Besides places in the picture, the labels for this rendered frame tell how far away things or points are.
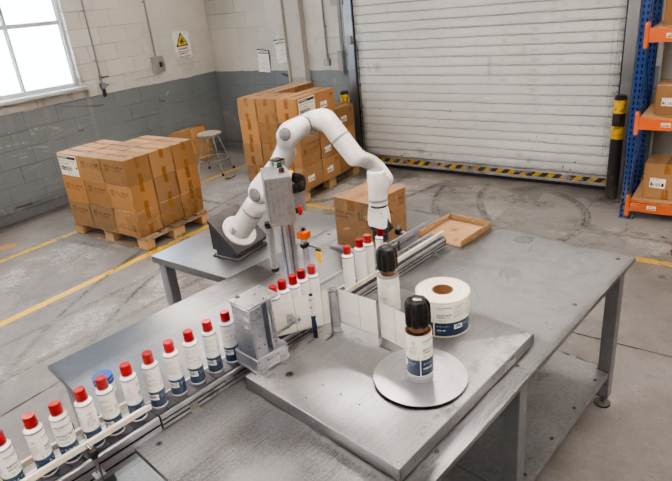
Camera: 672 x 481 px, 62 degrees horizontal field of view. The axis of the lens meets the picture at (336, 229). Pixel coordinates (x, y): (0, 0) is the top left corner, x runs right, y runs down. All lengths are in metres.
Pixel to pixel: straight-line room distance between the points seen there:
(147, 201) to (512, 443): 4.17
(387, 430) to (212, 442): 0.54
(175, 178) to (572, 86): 4.04
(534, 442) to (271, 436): 1.28
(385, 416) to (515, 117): 4.96
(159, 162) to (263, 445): 4.11
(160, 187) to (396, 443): 4.33
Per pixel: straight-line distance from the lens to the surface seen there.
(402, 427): 1.74
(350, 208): 2.81
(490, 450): 2.64
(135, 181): 5.45
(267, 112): 6.15
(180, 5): 8.75
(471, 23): 6.42
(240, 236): 2.99
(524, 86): 6.29
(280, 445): 1.81
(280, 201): 2.07
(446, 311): 2.05
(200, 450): 1.87
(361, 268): 2.45
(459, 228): 3.12
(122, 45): 8.11
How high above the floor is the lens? 2.05
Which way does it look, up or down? 22 degrees down
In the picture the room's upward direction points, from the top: 6 degrees counter-clockwise
